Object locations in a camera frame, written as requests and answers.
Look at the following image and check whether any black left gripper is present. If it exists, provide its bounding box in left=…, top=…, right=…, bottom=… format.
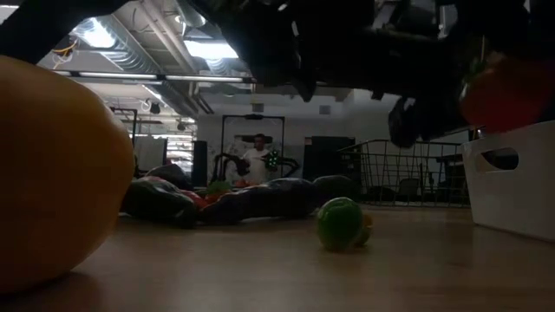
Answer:
left=186, top=0, right=378, bottom=104

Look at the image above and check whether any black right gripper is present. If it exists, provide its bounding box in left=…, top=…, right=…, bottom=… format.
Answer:
left=318, top=34, right=469, bottom=149

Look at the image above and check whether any orange ribbed pumpkin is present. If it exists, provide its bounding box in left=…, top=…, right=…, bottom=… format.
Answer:
left=459, top=51, right=555, bottom=133

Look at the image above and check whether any dark green avocado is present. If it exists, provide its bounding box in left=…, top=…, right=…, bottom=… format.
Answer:
left=311, top=174, right=362, bottom=205

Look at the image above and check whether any long purple eggplant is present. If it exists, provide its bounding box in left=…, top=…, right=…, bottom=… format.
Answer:
left=199, top=177, right=320, bottom=226

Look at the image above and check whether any small orange fruit green top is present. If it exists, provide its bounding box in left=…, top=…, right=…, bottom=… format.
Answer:
left=203, top=180, right=233, bottom=204

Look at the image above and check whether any orange red carrot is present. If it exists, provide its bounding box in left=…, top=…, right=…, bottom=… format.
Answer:
left=180, top=189, right=209, bottom=209

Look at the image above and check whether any dark green zucchini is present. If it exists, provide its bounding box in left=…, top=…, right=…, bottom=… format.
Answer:
left=121, top=176, right=200, bottom=230

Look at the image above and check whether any yellow bell pepper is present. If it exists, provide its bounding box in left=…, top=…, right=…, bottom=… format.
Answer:
left=0, top=55, right=136, bottom=296

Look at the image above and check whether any black cabinet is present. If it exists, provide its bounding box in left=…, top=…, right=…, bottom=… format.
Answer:
left=302, top=136, right=356, bottom=179

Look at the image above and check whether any small green patterned object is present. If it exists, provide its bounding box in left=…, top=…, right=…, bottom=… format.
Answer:
left=264, top=149, right=281, bottom=171

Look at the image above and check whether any person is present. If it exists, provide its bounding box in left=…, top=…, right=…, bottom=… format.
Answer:
left=240, top=133, right=278, bottom=183

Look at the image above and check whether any ceiling light panel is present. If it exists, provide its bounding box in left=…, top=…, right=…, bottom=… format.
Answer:
left=71, top=16, right=117, bottom=49
left=184, top=39, right=239, bottom=60

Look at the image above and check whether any tall black box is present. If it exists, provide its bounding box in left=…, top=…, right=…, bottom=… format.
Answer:
left=192, top=140, right=208, bottom=177

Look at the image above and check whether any white panel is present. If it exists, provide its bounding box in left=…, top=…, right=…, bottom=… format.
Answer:
left=134, top=136, right=168, bottom=172

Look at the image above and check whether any white plastic bin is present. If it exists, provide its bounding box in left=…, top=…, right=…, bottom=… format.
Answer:
left=461, top=120, right=555, bottom=243

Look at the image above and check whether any grey overhead bar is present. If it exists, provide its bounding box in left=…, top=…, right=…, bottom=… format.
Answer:
left=54, top=70, right=257, bottom=84

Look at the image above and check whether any wire mesh basket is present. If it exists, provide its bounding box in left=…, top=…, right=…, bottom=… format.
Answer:
left=337, top=138, right=472, bottom=207

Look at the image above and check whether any silver ventilation duct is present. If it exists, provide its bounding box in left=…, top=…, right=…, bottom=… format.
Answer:
left=175, top=0, right=208, bottom=28

